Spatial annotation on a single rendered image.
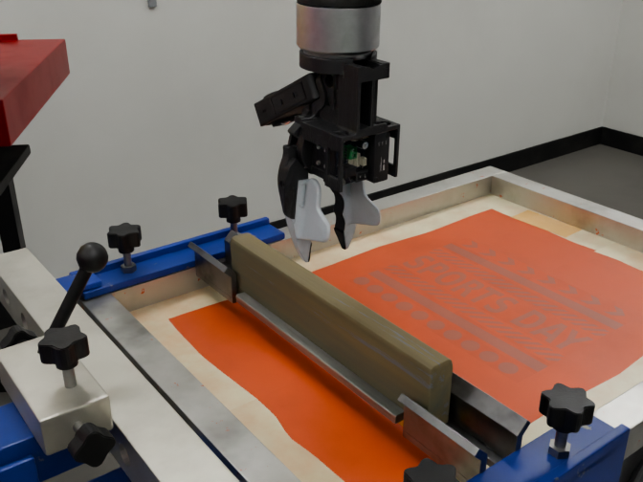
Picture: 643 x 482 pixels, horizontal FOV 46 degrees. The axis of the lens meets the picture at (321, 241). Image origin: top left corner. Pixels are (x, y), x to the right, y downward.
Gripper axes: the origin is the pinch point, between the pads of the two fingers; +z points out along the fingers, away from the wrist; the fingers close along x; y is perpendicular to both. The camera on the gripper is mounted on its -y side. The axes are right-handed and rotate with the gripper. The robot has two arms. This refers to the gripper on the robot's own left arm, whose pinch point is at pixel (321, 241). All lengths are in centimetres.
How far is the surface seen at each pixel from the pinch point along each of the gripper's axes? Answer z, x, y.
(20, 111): 8, -2, -94
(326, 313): 7.4, -0.9, 2.2
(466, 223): 17, 44, -18
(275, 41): 25, 129, -199
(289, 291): 7.9, -0.8, -4.7
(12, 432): 7.9, -33.3, 1.1
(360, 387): 12.3, -2.0, 9.4
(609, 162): 113, 344, -170
